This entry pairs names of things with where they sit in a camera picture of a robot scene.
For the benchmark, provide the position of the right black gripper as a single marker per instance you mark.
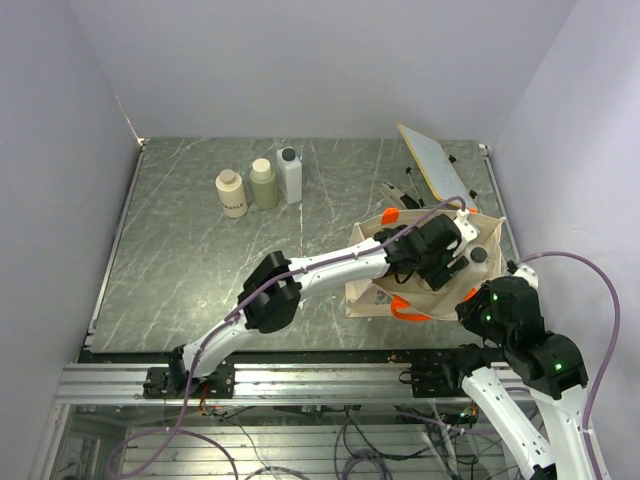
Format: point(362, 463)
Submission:
point(468, 309)

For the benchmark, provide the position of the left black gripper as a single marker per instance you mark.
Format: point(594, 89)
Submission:
point(436, 278)

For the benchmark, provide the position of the white bottle grey cap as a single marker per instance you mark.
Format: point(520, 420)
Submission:
point(477, 257)
point(290, 175)

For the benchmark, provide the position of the beige canvas tote bag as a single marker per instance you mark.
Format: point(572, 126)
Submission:
point(412, 300)

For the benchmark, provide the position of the beige cap bottle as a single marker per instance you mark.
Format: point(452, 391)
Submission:
point(264, 184)

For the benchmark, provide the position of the beige round lid bottle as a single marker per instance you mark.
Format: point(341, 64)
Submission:
point(231, 192)

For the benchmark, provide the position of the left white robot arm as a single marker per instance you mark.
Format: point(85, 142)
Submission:
point(271, 294)

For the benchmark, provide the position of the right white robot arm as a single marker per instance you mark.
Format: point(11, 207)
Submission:
point(554, 374)

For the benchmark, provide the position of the small grey black device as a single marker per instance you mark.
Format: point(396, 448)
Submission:
point(397, 197)

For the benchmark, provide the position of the white board wooden edge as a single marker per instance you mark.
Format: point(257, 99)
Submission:
point(436, 167)

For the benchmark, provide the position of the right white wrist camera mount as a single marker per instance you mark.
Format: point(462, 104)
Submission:
point(523, 271)

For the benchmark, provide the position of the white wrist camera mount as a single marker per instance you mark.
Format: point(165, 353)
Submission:
point(523, 271)
point(468, 231)

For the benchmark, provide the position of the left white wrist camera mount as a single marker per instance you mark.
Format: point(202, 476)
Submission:
point(468, 231)

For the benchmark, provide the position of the aluminium rail frame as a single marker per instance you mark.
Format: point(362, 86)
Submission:
point(177, 263)

